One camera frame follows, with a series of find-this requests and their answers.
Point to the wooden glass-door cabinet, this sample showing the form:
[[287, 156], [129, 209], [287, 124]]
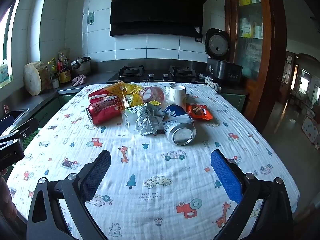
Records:
[[250, 42]]

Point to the yellow snack bag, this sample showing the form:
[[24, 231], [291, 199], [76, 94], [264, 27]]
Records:
[[130, 91]]

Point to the printed blanket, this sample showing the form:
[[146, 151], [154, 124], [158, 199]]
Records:
[[155, 155]]

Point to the red snack wrapper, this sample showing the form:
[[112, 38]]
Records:
[[100, 95]]

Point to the large cooking oil bottle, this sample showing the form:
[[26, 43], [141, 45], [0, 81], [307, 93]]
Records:
[[64, 70]]

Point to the orange snack wrapper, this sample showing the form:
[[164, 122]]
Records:
[[200, 112]]

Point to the green basket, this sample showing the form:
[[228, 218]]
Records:
[[30, 140]]

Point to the black rice cooker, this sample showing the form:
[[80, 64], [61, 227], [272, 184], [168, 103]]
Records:
[[220, 60]]

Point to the red soda can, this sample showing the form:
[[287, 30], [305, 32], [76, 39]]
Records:
[[105, 109]]

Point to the small seasoning jar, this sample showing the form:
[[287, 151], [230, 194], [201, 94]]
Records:
[[55, 82]]

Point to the black gas stove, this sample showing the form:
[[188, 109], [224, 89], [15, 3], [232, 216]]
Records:
[[157, 74]]

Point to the blue and white can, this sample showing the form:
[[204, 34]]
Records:
[[178, 125]]

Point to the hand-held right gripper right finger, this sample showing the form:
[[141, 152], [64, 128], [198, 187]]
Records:
[[226, 177]]

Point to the black range hood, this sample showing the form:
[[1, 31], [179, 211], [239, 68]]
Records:
[[157, 7]]

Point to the window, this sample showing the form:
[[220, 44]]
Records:
[[7, 47]]

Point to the clear plastic cup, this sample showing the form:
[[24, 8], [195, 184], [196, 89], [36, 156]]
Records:
[[153, 93]]

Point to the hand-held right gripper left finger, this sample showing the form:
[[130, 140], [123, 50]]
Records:
[[97, 173]]

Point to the white paper cup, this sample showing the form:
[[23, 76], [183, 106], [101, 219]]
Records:
[[177, 94]]

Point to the pink rag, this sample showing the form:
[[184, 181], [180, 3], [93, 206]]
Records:
[[78, 80]]

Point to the metal cooking pot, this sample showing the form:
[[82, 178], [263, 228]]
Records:
[[81, 66]]

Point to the round wooden cutting board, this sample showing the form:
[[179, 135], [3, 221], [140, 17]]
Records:
[[33, 78]]

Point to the green cap sauce bottle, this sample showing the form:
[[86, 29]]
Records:
[[54, 65]]

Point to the white rag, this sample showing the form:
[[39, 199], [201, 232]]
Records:
[[211, 82]]

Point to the person's left hand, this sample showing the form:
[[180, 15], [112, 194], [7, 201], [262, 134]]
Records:
[[4, 192]]

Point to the crumpled grey paper ball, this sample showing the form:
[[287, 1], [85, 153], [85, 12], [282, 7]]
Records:
[[149, 120]]

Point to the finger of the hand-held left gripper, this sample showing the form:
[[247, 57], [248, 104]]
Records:
[[26, 128]]

